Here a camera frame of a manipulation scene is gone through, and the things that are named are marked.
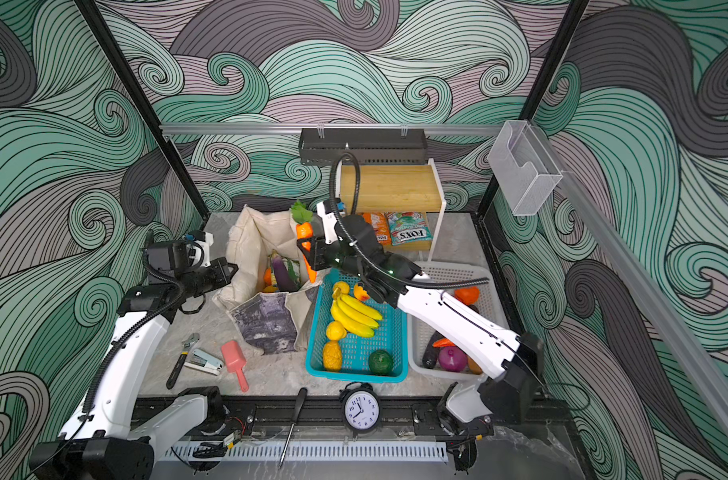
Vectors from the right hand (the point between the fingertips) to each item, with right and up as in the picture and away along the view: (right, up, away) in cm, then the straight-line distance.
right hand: (303, 242), depth 66 cm
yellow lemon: (+6, -26, +18) cm, 32 cm away
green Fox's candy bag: (+28, +4, +26) cm, 38 cm away
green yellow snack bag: (-9, -10, +31) cm, 34 cm away
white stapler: (-30, -34, +15) cm, 47 cm away
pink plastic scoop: (-22, -33, +15) cm, 43 cm away
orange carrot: (+36, -28, +15) cm, 48 cm away
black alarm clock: (+13, -42, +7) cm, 44 cm away
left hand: (-19, -6, +10) cm, 22 cm away
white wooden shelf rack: (+22, +15, +16) cm, 31 cm away
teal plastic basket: (+11, -29, +22) cm, 38 cm away
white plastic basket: (+31, -27, +23) cm, 47 cm away
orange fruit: (-17, -12, +28) cm, 35 cm away
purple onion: (+38, -31, +12) cm, 50 cm away
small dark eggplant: (+32, -31, +14) cm, 47 cm away
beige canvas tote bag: (-9, -20, +8) cm, 24 cm away
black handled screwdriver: (-2, -40, +10) cm, 41 cm away
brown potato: (+44, -34, +12) cm, 57 cm away
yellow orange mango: (+13, -16, +25) cm, 33 cm away
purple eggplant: (-10, -12, +22) cm, 26 cm away
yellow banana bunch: (+11, -23, +23) cm, 34 cm away
